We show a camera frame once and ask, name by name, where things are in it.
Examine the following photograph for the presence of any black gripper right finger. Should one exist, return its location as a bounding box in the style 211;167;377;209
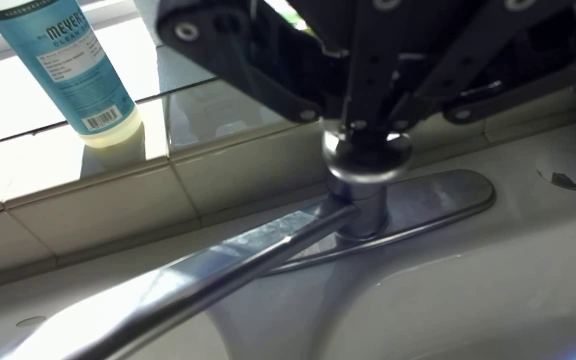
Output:
387;0;576;132

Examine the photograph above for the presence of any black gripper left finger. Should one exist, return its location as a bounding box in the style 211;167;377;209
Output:
156;0;396;132

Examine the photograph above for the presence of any chrome faucet handle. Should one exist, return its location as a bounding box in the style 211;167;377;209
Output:
321;127;416;188

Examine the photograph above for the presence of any teal soap bottle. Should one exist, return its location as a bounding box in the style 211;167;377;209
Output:
0;0;145;151

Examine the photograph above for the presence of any chrome faucet spout and base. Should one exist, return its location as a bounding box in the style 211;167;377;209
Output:
0;167;498;360

